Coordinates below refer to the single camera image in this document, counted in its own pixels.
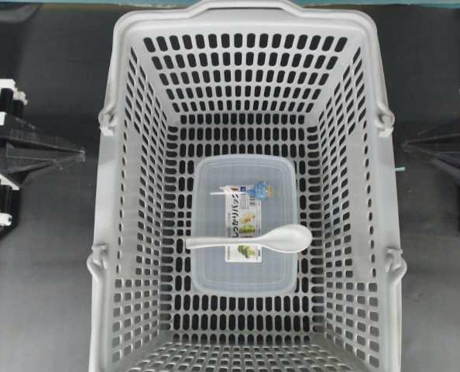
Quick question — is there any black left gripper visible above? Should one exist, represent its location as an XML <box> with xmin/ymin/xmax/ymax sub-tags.
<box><xmin>0</xmin><ymin>79</ymin><xmax>86</xmax><ymax>238</ymax></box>

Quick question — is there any white chinese spoon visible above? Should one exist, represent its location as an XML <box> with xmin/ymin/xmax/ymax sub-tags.
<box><xmin>185</xmin><ymin>224</ymin><xmax>312</xmax><ymax>253</ymax></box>

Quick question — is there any grey plastic shopping basket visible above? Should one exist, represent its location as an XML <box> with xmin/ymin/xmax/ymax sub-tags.
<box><xmin>87</xmin><ymin>1</ymin><xmax>407</xmax><ymax>371</ymax></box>

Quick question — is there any clear plastic food container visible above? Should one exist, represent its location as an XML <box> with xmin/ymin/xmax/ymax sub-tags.
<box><xmin>191</xmin><ymin>155</ymin><xmax>298</xmax><ymax>297</ymax></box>

